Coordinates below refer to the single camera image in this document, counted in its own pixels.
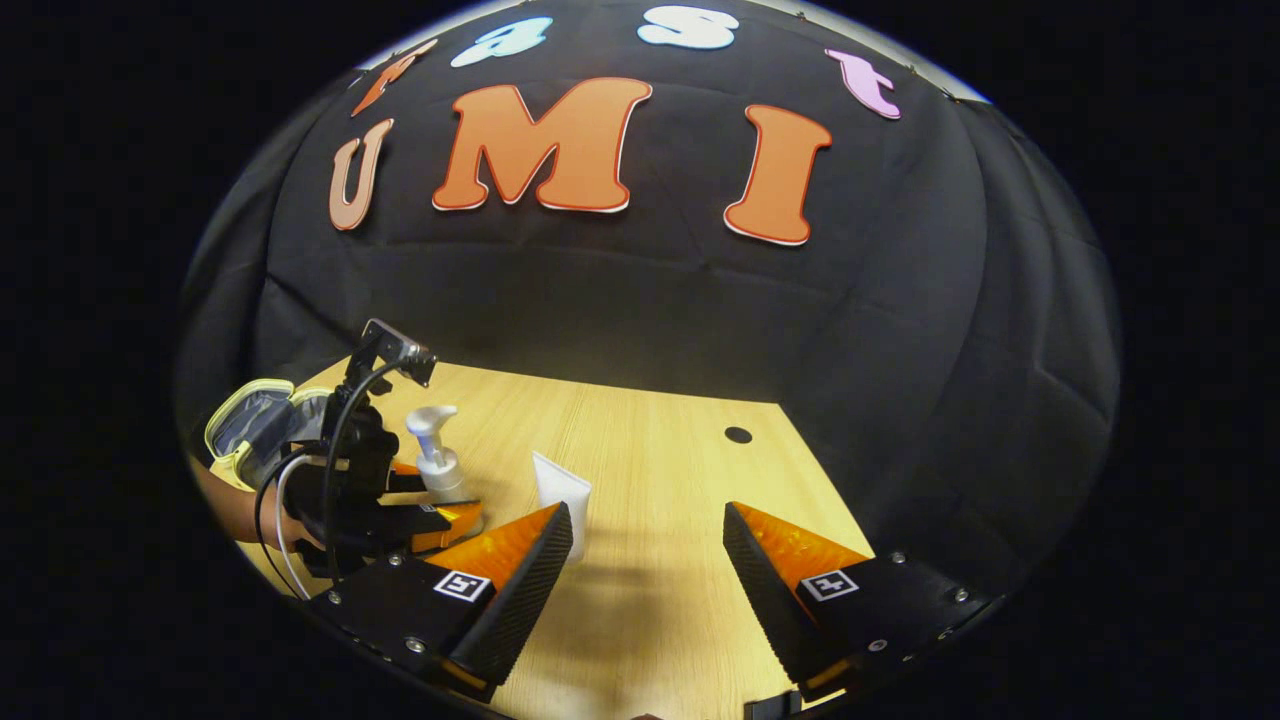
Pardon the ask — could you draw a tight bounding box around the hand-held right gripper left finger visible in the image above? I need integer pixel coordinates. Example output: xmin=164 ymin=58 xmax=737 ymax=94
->
xmin=305 ymin=502 xmax=576 ymax=701

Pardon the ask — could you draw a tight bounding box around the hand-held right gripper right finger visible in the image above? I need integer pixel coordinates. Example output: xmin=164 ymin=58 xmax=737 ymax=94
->
xmin=722 ymin=502 xmax=1006 ymax=701

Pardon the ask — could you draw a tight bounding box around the white pump bottle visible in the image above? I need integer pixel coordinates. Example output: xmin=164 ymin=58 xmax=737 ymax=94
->
xmin=405 ymin=405 xmax=468 ymax=504

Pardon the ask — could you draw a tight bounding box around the white squeeze tube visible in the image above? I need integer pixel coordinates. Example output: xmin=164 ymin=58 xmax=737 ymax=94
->
xmin=532 ymin=450 xmax=593 ymax=566

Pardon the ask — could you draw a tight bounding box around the black backdrop cloth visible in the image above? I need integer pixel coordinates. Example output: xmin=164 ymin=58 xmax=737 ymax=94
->
xmin=172 ymin=0 xmax=1123 ymax=591

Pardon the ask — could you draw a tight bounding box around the black cable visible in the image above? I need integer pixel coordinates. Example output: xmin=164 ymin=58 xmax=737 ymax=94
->
xmin=320 ymin=355 xmax=433 ymax=586

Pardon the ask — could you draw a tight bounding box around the white cable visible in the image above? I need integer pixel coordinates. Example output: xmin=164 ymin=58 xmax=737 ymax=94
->
xmin=273 ymin=453 xmax=313 ymax=603

